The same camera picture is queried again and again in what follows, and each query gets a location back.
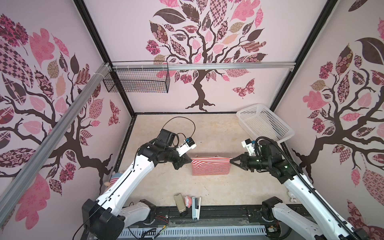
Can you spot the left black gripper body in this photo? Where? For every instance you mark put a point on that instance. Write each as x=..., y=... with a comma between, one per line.
x=172, y=156

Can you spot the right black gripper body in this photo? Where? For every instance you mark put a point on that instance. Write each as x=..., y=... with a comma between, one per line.
x=255, y=162

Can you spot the red white striped tank top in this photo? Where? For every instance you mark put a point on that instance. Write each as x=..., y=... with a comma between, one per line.
x=209, y=166

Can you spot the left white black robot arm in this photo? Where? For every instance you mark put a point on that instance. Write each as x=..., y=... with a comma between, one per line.
x=114, y=199

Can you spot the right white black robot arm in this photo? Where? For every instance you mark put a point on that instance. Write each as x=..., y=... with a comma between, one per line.
x=327, y=224

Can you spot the white plastic mesh basket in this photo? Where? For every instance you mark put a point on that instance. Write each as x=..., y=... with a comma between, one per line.
x=259, y=121

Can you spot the small white bunny figure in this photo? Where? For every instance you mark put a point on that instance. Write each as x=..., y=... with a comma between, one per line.
x=292, y=197

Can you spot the tan rectangular block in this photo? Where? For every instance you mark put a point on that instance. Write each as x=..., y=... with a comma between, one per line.
x=180, y=203

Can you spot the plush doll head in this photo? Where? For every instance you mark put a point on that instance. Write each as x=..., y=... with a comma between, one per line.
x=113, y=179

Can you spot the small pink toy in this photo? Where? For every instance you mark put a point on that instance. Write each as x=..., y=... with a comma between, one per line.
x=188, y=201

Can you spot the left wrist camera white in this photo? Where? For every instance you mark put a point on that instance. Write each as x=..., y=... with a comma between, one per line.
x=189, y=144

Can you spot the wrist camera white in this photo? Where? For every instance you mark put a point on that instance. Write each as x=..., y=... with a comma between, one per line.
x=250, y=147
x=189, y=144

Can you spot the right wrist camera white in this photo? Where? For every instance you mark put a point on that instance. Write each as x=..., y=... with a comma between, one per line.
x=250, y=147

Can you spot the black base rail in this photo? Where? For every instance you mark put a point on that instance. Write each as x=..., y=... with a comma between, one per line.
x=210, y=214

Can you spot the black wire basket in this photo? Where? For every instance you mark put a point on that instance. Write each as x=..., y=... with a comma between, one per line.
x=138, y=77

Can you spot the white slotted cable duct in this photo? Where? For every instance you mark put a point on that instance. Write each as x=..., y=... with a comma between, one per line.
x=191, y=232

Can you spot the aluminium rail back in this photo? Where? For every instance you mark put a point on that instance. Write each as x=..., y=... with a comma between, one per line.
x=211, y=66

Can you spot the aluminium rail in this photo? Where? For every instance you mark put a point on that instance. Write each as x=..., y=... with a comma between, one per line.
x=211, y=66
x=22, y=181

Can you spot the aluminium rail left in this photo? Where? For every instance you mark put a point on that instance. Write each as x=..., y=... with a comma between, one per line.
x=22, y=181

